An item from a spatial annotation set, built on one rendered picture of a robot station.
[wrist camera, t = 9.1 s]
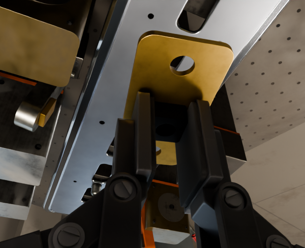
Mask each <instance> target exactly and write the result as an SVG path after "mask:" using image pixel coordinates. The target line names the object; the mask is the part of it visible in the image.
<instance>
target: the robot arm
mask: <svg viewBox="0 0 305 248"><path fill-rule="evenodd" d="M187 118H188V123H187V126H186V128H185V130H184V132H183V134H182V137H181V139H180V141H179V142H177V143H175V148H176V160H177V172H178V184H179V196H180V206H181V207H184V213H185V214H191V219H192V220H193V221H194V227H195V236H196V244H197V248H305V247H302V246H300V245H298V244H295V245H293V244H291V243H290V241H289V240H288V239H287V238H286V237H285V236H284V235H283V234H282V233H280V232H279V231H278V230H277V229H276V228H275V227H274V226H273V225H271V224H270V223H269V222H268V221H267V220H266V219H265V218H263V217H262V216H261V215H260V214H259V213H258V212H257V211H255V210H254V209H253V206H252V202H251V199H250V196H249V194H248V192H247V191H246V189H245V188H243V187H242V186H241V185H239V184H237V183H234V182H231V178H230V173H229V168H228V164H227V159H226V154H225V149H224V145H223V140H222V136H221V132H220V131H219V130H215V129H214V124H213V120H212V115H211V109H210V104H209V102H208V101H205V100H198V99H196V100H195V101H194V102H191V103H190V105H189V108H188V110H187ZM155 172H156V140H155V110H154V97H153V96H150V93H144V92H137V96H136V100H135V105H134V109H133V113H132V118H131V120H130V119H121V118H118V119H117V125H116V131H115V139H114V150H113V162H112V175H111V177H109V179H108V180H107V182H106V185H105V188H104V189H102V190H101V191H100V192H98V193H97V194H96V195H94V196H93V197H92V198H90V199H89V200H88V201H86V202H85V203H84V204H82V205H81V206H80V207H78V208H77V209H76V210H74V211H73V212H72V213H70V214H69V215H68V216H66V217H65V218H64V219H62V220H61V221H60V222H58V223H57V224H56V225H55V226H54V227H53V228H50V229H46V230H43V231H40V230H37V231H34V232H31V233H28V234H25V235H21V236H18V237H15V238H11V239H8V240H5V241H1V242H0V248H141V210H142V208H143V206H144V203H145V201H146V198H147V196H148V190H149V188H150V185H151V183H152V180H153V178H154V175H155Z"/></svg>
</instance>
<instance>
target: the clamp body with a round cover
mask: <svg viewBox="0 0 305 248"><path fill-rule="evenodd" d="M91 3H92V0H0V70H3V71H6V72H10V73H13V74H16V75H20V76H23V77H27V78H30V79H33V80H36V81H40V82H43V83H47V84H50V85H53V86H57V87H64V86H66V85H68V83H69V80H70V76H71V73H72V70H73V67H74V63H75V60H76V56H77V53H78V49H79V46H80V42H81V39H82V35H83V31H84V28H85V24H86V21H87V17H88V13H89V10H90V6H91Z"/></svg>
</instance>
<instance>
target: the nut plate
mask: <svg viewBox="0 0 305 248"><path fill-rule="evenodd" d="M179 56H188V57H190V58H192V59H193V60H194V64H193V66H192V67H191V68H190V69H188V70H185V71H176V70H174V69H173V68H172V67H171V66H170V63H171V61H172V60H173V59H174V58H176V57H179ZM233 59H234V53H233V50H232V48H231V46H230V45H229V44H227V43H224V42H220V41H214V40H208V39H203V38H197V37H192V36H186V35H180V34H174V33H169V32H163V31H148V32H145V33H144V34H142V35H141V36H140V38H139V40H138V44H137V49H136V54H135V59H134V64H133V69H132V74H131V79H130V84H129V89H128V94H127V99H126V104H125V109H124V114H123V119H130V120H131V118H132V113H133V109H134V105H135V100H136V96H137V92H144V93H150V96H153V97H154V110H155V140H156V147H159V148H160V150H159V151H157V152H156V163H157V164H164V165H176V164H177V160H176V148H175V143H177V142H179V141H180V139H181V137H182V134H183V132H184V130H185V128H186V126H187V123H188V118H187V110H188V108H189V105H190V103H191V102H194V101H195V100H196V99H198V100H205V101H208V102H209V104H210V105H211V103H212V101H213V99H214V97H215V95H216V93H217V91H218V89H219V87H220V85H221V83H222V81H223V79H224V77H225V75H226V73H227V71H228V69H229V67H230V66H231V64H232V62H233Z"/></svg>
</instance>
